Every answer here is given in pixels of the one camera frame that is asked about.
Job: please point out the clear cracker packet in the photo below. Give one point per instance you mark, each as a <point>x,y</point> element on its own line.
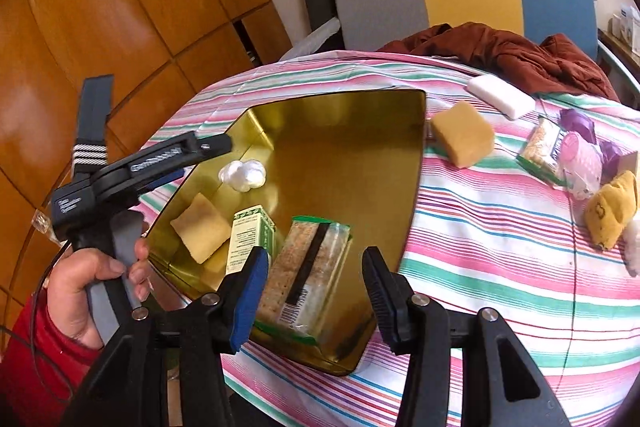
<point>542,149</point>

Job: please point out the yellow plush toy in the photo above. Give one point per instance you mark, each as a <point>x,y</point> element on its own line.
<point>610,212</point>

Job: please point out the white box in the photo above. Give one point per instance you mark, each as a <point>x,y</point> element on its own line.
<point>627,24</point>

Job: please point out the yellow sponge on table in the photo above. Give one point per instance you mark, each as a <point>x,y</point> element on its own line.
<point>462,134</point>

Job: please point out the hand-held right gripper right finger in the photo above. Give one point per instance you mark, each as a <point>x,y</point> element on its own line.
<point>376,294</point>

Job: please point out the brown-red cloth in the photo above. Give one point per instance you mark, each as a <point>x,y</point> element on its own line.
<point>500,52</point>

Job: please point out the white soap bar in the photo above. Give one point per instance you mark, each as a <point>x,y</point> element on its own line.
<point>502,97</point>

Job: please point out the green and white carton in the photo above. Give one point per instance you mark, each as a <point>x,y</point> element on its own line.
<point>250,237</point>

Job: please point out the person's left forearm red sleeve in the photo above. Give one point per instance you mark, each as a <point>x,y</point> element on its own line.
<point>35,372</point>

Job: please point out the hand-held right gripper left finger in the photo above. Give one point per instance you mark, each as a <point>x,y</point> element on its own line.
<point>247,307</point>

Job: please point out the gold tin box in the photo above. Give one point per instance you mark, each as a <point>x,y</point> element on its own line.
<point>345,157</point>

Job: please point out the white pearly crumpled ball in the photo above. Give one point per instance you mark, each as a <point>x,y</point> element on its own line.
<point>242,176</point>

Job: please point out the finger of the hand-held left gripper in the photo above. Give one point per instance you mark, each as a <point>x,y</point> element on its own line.
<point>162,182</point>
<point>165,154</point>

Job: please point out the person's left hand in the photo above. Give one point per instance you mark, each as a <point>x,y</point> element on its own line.
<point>70,287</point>

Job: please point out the wooden shelf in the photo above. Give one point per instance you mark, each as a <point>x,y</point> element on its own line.
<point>617,44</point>

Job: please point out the purple packet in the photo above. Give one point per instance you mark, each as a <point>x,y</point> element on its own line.
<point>579,124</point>
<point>612,154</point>

